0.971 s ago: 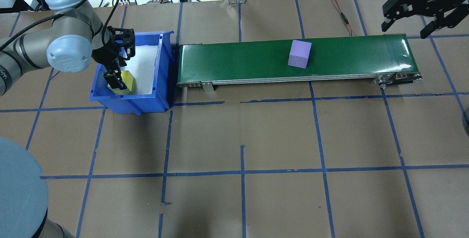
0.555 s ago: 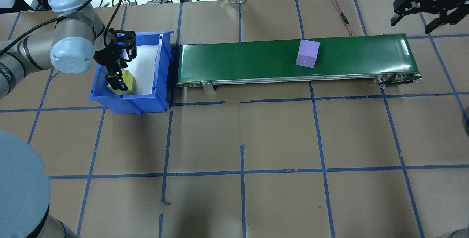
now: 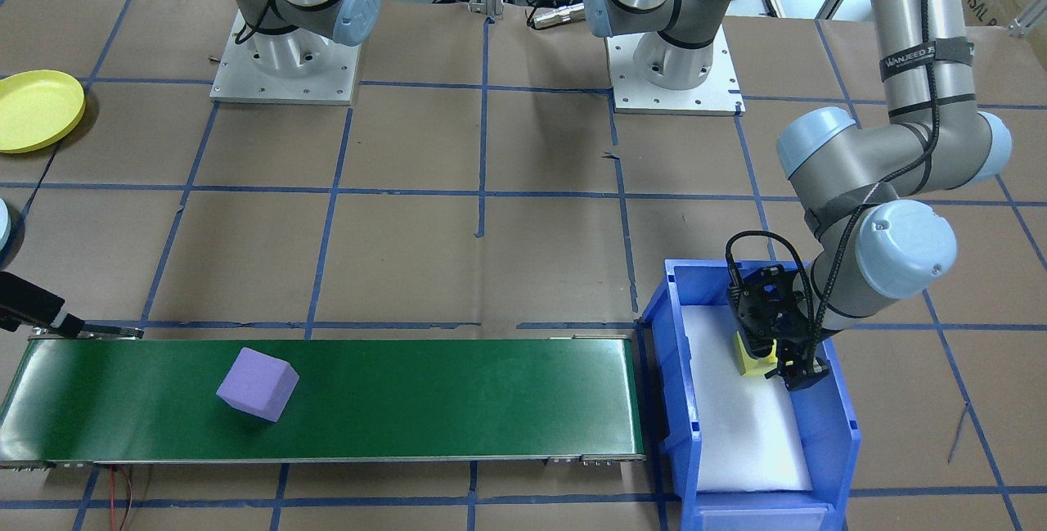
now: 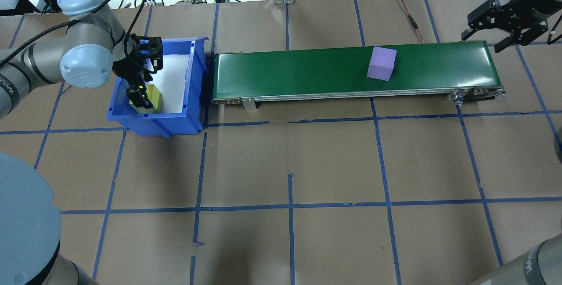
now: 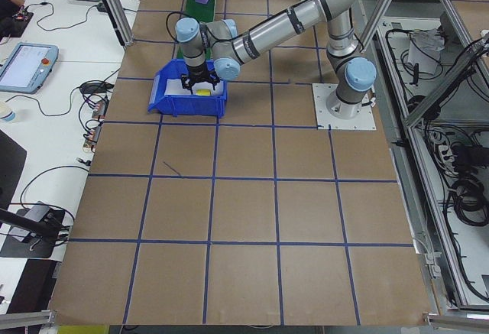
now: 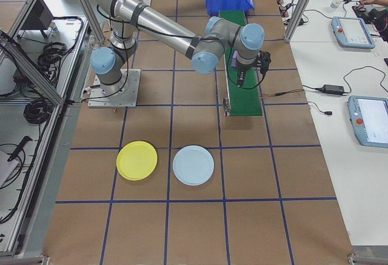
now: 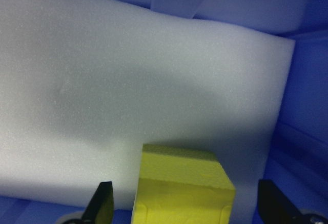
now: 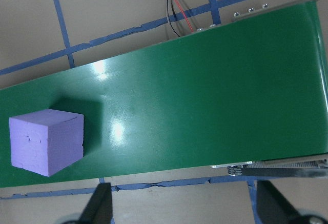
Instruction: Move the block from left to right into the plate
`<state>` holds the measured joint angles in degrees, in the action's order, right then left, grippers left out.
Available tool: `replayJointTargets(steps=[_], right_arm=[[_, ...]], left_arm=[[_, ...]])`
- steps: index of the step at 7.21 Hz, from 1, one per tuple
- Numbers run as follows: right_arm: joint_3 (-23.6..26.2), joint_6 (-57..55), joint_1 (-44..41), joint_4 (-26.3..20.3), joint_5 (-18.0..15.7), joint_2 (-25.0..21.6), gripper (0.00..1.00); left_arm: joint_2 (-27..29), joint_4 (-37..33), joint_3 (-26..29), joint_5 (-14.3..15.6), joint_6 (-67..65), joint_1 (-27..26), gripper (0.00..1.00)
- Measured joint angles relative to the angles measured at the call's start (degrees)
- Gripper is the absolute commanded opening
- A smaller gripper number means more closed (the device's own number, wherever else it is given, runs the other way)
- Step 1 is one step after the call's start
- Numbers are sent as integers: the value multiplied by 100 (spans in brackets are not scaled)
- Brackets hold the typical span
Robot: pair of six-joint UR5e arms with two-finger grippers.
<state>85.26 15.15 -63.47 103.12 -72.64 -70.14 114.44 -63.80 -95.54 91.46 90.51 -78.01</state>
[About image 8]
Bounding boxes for purple foam cube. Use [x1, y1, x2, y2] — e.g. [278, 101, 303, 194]
[8, 108, 85, 177]

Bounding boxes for green belt conveyor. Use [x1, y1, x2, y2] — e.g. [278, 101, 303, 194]
[0, 0, 328, 189]

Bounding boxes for thin black wire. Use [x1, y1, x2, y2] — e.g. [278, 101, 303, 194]
[165, 0, 182, 38]

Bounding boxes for red and black wires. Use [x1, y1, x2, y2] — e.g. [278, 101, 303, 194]
[163, 0, 195, 33]

